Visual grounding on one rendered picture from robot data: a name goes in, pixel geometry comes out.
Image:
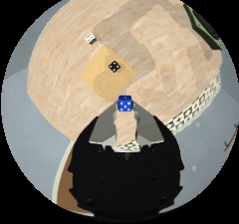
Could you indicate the white die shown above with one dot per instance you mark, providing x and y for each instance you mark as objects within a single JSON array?
[{"x": 91, "y": 38}]

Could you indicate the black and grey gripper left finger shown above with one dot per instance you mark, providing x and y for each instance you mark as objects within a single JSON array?
[{"x": 101, "y": 131}]

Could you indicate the blue die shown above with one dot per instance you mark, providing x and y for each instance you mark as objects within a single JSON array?
[{"x": 125, "y": 103}]

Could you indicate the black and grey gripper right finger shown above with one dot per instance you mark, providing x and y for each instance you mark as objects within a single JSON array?
[{"x": 151, "y": 131}]

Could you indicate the tan square mat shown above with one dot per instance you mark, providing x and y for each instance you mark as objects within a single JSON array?
[{"x": 101, "y": 78}]

